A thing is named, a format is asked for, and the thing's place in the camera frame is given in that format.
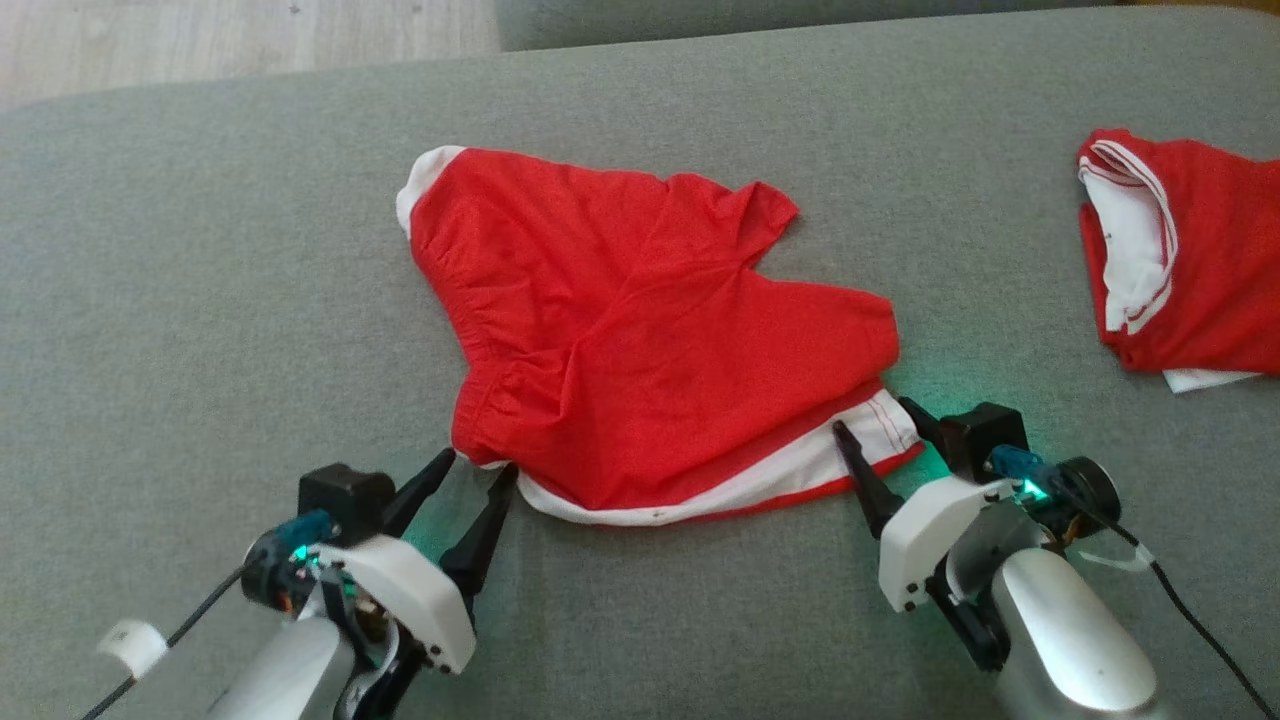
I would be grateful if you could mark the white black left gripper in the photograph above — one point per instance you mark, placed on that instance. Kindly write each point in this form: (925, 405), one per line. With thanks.
(415, 595)

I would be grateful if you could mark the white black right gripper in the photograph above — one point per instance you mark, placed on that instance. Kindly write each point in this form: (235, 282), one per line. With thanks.
(925, 530)

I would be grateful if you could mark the red shorts white trim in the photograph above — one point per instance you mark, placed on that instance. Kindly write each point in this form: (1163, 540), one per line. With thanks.
(640, 340)

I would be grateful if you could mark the red basketball jersey white sleeves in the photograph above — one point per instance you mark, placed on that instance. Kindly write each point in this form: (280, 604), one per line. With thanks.
(1220, 270)

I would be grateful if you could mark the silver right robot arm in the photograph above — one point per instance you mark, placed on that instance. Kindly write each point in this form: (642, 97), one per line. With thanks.
(1070, 630)

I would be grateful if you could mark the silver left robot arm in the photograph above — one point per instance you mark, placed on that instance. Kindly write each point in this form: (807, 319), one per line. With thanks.
(290, 670)

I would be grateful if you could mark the grey sofa seat cushion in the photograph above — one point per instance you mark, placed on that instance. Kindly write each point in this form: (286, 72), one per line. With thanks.
(250, 300)

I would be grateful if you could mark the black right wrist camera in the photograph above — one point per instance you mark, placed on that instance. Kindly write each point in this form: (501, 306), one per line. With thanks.
(985, 435)

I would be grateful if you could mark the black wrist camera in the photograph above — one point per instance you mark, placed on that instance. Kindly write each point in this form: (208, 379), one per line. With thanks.
(985, 435)
(345, 500)

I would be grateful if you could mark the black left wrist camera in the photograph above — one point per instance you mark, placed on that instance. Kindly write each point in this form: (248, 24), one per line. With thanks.
(345, 500)

